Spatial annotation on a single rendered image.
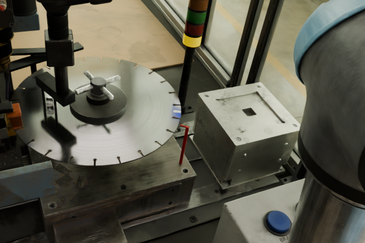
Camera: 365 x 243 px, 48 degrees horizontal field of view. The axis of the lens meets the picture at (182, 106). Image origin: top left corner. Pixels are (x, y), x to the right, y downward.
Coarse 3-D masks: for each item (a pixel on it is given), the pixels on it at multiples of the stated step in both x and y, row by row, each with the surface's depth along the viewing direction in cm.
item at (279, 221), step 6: (276, 210) 71; (270, 216) 70; (276, 216) 70; (282, 216) 70; (270, 222) 69; (276, 222) 69; (282, 222) 69; (288, 222) 69; (276, 228) 68; (282, 228) 68; (288, 228) 69
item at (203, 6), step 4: (192, 0) 90; (196, 0) 90; (200, 0) 90; (204, 0) 90; (208, 0) 91; (188, 4) 92; (192, 4) 91; (196, 4) 90; (200, 4) 90; (204, 4) 91; (192, 8) 91; (196, 8) 91; (200, 8) 91; (204, 8) 92
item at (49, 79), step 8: (48, 72) 75; (56, 72) 68; (64, 72) 68; (40, 80) 73; (48, 80) 73; (56, 80) 69; (64, 80) 69; (48, 88) 72; (56, 88) 70; (64, 88) 70; (56, 96) 71; (64, 96) 70; (72, 96) 71; (64, 104) 71
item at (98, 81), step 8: (88, 72) 79; (96, 80) 77; (104, 80) 77; (112, 80) 79; (80, 88) 75; (88, 88) 76; (96, 88) 76; (104, 88) 76; (96, 96) 77; (112, 96) 75
